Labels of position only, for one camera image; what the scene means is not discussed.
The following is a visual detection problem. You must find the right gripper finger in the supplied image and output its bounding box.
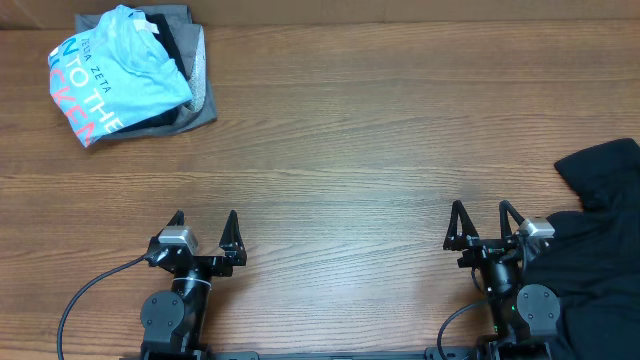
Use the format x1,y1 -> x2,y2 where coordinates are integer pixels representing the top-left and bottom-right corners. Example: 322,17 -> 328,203
499,200 -> 525,239
443,200 -> 479,249

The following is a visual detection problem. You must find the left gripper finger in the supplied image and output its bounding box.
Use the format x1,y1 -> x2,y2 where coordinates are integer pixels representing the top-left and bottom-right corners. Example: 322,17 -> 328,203
219,210 -> 244,251
167,210 -> 185,227

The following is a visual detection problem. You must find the black t-shirt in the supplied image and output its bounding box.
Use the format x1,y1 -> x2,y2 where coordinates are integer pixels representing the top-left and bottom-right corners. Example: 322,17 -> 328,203
525,138 -> 639,359

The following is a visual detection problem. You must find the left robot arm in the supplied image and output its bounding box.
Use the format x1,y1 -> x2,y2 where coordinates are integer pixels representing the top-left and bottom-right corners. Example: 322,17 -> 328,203
140,211 -> 247,359

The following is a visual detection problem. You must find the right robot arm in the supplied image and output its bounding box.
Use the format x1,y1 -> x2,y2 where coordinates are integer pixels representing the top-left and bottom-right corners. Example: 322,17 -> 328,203
434,200 -> 561,359

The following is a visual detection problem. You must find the light blue printed t-shirt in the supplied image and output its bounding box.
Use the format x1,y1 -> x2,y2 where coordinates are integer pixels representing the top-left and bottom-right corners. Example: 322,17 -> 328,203
48,5 -> 193,147

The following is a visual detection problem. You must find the folded grey garment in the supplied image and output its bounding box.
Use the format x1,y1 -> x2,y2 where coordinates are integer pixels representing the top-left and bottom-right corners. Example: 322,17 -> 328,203
106,5 -> 217,140

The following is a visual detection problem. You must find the folded black garment in stack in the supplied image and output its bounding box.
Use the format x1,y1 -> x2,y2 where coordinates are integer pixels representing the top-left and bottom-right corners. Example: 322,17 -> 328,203
119,14 -> 186,133

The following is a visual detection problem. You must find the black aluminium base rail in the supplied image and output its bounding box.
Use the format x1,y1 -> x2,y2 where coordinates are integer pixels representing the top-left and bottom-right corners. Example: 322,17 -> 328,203
122,347 -> 473,360

